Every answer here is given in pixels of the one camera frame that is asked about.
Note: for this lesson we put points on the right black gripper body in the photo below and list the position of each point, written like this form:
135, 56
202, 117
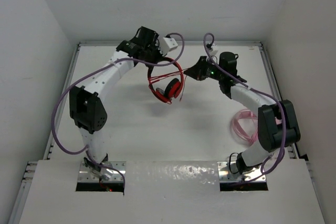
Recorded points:
213, 72

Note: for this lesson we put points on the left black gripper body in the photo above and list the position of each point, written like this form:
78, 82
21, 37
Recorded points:
153, 56

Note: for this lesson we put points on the red black headphones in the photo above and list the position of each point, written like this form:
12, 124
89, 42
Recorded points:
172, 90

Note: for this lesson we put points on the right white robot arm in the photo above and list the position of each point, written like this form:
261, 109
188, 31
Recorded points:
277, 125

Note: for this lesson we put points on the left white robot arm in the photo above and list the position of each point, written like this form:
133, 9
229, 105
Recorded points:
86, 102

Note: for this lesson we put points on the pink headphones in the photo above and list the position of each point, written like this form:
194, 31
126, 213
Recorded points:
244, 125

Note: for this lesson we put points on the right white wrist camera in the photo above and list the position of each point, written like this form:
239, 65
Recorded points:
212, 49

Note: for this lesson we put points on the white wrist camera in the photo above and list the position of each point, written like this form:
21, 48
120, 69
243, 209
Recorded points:
167, 44
212, 49

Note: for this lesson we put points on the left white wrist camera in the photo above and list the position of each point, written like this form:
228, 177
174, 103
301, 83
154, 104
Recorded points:
167, 44

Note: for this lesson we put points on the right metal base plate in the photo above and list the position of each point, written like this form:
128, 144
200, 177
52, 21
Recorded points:
226, 176

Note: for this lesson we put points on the metal base plate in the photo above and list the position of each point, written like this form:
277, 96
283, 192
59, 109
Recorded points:
226, 176
89, 175

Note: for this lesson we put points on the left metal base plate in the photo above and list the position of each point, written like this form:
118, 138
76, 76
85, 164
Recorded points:
89, 175

